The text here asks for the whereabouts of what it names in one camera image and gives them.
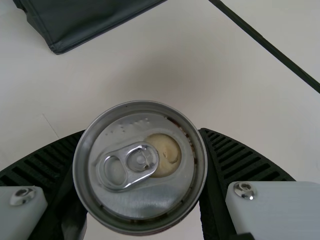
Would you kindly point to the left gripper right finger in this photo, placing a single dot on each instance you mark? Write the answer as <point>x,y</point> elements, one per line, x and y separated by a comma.
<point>250,187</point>

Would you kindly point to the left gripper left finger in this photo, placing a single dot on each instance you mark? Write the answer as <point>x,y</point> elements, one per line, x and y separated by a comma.
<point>37,175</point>

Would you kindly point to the purple can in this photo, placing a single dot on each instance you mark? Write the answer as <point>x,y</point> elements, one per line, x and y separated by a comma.
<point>140,162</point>

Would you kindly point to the black strip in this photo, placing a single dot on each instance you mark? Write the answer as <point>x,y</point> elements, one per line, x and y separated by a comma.
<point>275,50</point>

